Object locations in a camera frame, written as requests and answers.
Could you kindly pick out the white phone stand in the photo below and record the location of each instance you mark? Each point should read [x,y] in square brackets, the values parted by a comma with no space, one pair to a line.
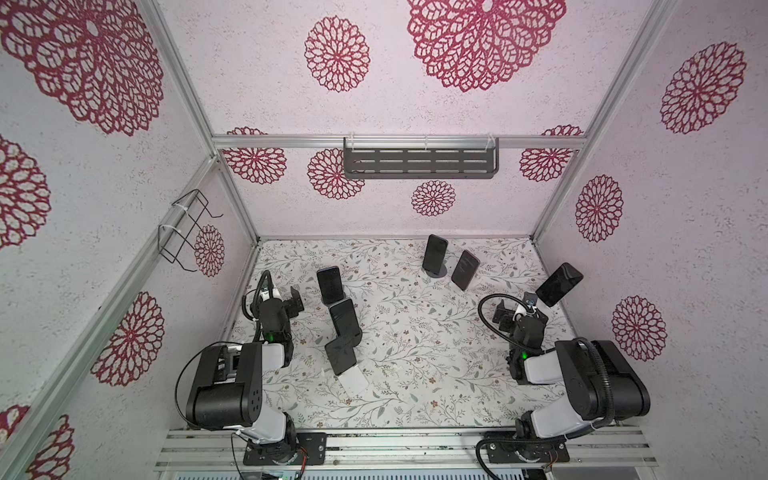
[353,381]

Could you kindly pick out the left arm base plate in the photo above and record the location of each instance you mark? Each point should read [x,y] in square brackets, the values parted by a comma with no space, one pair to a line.
[307,449]

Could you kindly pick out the dark grey round stand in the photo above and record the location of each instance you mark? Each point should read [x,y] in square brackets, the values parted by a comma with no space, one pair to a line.
[353,340]

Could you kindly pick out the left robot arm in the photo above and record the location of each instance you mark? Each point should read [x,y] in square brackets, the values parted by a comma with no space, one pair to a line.
[227,392]

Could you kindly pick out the phone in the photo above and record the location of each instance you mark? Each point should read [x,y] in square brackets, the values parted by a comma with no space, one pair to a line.
[435,252]
[559,284]
[465,270]
[344,319]
[341,355]
[330,284]

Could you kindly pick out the grey slotted wall shelf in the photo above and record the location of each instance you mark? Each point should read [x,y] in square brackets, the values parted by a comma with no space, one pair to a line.
[423,163]

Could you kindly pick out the rear grey round stand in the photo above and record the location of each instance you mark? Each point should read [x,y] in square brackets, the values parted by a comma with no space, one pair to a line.
[440,273]

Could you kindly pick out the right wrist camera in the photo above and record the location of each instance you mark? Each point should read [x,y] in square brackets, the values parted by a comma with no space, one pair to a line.
[530,300]

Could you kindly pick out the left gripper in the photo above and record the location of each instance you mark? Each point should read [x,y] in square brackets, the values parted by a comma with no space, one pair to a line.
[289,301]

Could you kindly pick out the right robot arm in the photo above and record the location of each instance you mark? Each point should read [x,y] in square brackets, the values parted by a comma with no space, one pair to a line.
[600,385]

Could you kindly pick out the black wire wall rack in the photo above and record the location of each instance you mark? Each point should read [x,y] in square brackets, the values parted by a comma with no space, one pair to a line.
[192,242]

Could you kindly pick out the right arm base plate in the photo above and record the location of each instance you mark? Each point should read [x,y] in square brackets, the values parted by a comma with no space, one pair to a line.
[505,447]

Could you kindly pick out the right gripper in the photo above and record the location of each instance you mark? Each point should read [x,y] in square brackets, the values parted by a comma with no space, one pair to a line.
[513,315]

